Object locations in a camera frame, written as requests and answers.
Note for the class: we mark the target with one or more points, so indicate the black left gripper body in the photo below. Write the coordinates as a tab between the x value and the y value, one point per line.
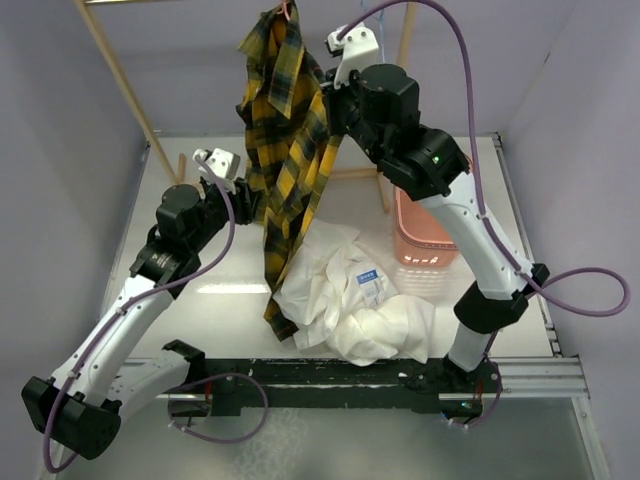
240	202

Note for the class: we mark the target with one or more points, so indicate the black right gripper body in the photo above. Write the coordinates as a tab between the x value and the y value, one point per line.
342	109

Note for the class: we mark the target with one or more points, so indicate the yellow plaid flannel shirt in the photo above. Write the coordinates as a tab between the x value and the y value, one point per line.
291	152

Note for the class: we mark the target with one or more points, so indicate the white collared shirt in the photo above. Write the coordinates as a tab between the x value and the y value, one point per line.
343	302

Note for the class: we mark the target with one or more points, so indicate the light blue wire hanger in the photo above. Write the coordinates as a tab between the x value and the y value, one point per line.
378	18

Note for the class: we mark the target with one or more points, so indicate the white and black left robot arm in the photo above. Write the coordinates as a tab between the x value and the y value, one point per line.
84	402

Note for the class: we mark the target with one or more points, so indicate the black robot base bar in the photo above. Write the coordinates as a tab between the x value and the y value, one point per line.
436	386

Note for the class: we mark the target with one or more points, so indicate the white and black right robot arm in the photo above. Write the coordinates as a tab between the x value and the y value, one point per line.
379	109

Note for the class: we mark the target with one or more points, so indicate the wooden clothes rack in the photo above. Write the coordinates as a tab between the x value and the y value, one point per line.
179	62

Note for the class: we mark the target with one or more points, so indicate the pink plastic laundry basket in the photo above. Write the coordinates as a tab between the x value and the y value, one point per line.
419	239

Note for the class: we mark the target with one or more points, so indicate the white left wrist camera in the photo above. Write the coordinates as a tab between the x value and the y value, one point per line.
221	163

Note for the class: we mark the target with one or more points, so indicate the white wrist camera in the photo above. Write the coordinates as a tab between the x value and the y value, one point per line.
357	49
221	163

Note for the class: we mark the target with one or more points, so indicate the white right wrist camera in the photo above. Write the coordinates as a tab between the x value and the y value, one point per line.
357	49

